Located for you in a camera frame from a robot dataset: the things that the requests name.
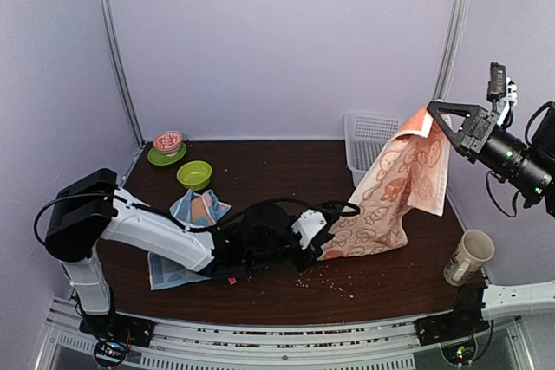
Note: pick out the lime green plate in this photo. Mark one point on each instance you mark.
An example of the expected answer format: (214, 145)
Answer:
(156, 158)

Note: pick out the blue patchwork towel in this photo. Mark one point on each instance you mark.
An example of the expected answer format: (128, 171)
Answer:
(194, 208)

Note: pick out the red patterned small bowl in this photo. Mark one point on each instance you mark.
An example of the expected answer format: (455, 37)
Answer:
(168, 143)

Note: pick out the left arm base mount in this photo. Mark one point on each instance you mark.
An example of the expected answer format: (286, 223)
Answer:
(115, 335)

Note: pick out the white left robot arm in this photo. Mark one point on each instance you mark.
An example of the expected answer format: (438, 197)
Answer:
(94, 208)

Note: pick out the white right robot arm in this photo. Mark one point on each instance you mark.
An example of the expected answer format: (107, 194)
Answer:
(529, 167)

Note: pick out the beige ceramic mug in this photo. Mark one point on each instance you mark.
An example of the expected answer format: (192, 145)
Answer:
(473, 251)

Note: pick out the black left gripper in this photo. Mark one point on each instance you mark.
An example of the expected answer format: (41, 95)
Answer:
(316, 250)

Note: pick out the orange bunny pattern towel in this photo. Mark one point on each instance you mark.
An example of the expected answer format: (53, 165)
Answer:
(409, 173)

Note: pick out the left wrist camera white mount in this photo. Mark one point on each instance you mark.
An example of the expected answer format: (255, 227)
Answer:
(311, 229)

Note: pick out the aluminium front rail base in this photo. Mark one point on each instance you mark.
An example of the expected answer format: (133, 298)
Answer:
(175, 344)

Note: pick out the scattered rice crumbs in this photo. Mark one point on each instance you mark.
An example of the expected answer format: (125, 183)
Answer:
(328, 280)

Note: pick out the right aluminium frame post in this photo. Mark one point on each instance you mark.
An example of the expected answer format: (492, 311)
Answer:
(454, 35)

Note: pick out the lime green bowl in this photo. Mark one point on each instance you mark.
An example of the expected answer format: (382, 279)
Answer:
(195, 175)

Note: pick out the white plastic basket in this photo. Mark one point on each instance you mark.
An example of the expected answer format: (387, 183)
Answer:
(365, 136)

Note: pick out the left aluminium frame post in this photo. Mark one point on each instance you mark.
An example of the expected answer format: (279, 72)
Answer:
(120, 76)

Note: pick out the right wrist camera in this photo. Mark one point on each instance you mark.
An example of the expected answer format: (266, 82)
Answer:
(496, 89)

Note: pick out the aluminium frame post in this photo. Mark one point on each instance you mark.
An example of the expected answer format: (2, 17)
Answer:
(120, 76)
(454, 35)

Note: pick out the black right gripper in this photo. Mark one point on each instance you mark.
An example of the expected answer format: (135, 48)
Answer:
(476, 126)

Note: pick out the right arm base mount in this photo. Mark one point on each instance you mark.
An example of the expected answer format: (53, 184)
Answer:
(462, 333)

